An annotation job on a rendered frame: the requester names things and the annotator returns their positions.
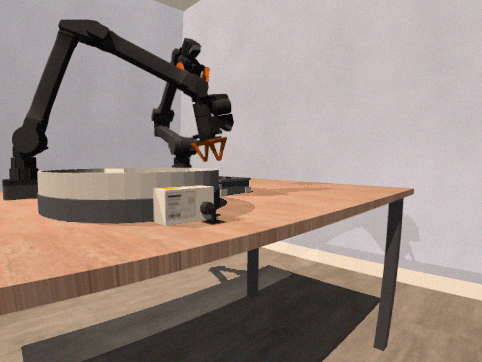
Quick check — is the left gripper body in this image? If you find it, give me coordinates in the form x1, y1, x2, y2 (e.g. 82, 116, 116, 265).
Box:
180, 61, 205, 77

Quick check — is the divided red and yellow tray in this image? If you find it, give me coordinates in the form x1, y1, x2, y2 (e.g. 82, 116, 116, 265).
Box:
219, 176, 251, 195

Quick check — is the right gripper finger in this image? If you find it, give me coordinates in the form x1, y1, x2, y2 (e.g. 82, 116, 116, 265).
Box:
191, 141, 209, 162
207, 137, 227, 161

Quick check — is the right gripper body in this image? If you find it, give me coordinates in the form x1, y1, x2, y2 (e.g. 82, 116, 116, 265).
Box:
192, 115, 222, 142

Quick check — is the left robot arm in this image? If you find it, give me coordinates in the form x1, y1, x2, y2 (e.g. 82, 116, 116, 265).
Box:
151, 38, 201, 168

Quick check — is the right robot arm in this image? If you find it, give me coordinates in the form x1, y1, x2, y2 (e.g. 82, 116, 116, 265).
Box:
2, 20, 234, 186

